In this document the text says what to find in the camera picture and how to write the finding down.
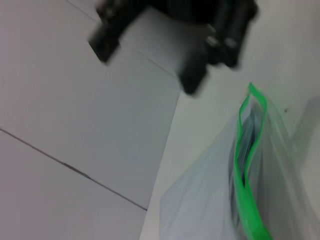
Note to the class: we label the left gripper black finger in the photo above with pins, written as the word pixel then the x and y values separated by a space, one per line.
pixel 106 42
pixel 220 45

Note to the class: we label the clear document bag green zipper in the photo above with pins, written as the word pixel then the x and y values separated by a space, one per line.
pixel 200 200

